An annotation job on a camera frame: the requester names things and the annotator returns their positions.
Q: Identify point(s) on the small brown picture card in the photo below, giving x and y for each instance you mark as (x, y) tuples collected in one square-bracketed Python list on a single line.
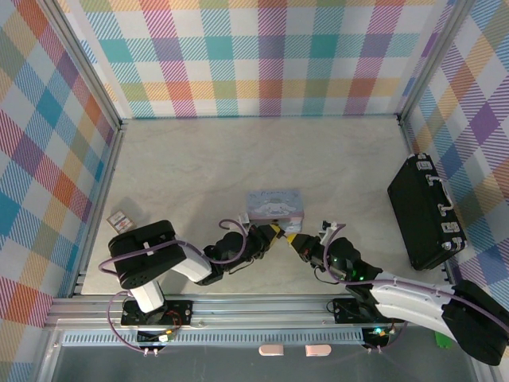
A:
[(120, 222)]

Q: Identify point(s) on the black briefcase with metal clasps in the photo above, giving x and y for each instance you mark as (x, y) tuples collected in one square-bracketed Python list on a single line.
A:
[(417, 207)]

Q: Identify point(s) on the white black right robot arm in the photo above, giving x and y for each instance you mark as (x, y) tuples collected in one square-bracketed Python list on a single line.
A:
[(409, 306)]

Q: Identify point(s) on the small electronics board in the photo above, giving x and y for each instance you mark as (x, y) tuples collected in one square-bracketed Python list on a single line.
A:
[(379, 332), (163, 337)]

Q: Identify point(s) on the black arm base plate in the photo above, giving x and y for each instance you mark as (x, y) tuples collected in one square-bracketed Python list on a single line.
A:
[(342, 312), (181, 310)]

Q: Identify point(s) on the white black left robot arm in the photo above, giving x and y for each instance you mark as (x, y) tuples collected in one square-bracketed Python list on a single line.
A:
[(143, 258)]

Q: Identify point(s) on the pink rounded block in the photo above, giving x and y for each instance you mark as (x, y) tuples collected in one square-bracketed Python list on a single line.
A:
[(318, 350), (271, 350)]

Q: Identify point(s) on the blue cartoon tin box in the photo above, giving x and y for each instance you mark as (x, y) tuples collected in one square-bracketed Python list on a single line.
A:
[(274, 203)]

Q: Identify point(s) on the green plastic piece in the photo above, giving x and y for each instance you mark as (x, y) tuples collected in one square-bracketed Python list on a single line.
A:
[(440, 341)]

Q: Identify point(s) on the long aluminium frame rail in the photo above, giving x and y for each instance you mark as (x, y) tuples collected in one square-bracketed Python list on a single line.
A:
[(258, 310)]

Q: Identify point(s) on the aluminium frame post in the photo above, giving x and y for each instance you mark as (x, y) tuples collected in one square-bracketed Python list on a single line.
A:
[(85, 67), (433, 59)]

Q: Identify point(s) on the aluminium floor edge rail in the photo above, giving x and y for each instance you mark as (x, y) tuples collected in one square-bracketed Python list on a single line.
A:
[(101, 199)]

